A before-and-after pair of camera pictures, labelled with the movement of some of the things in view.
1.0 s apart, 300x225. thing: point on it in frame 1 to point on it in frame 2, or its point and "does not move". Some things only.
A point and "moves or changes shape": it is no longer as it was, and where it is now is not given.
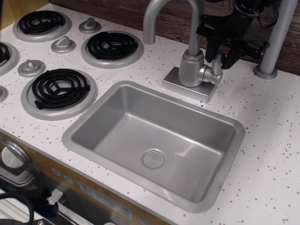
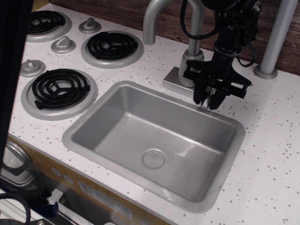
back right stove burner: x=112 y=49 does not move
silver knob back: x=89 y=26 does not move
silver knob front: x=31 y=68 does not move
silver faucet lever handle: x=217 y=64 moves or changes shape
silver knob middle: x=63 y=45 does not move
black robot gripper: x=234 y=35 to x=219 y=68
